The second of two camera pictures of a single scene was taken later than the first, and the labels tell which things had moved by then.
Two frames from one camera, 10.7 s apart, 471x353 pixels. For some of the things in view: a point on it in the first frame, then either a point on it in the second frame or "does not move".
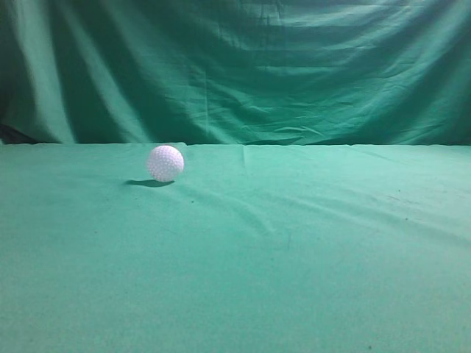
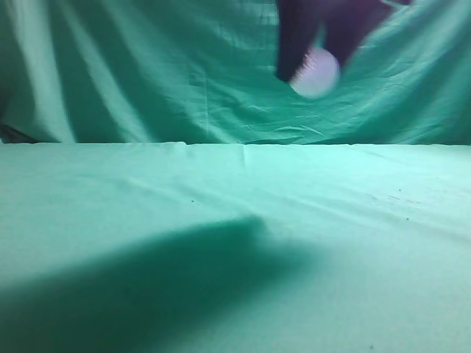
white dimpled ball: [165, 163] to [319, 74]
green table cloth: [252, 248] does not move
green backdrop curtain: [235, 72] does not move
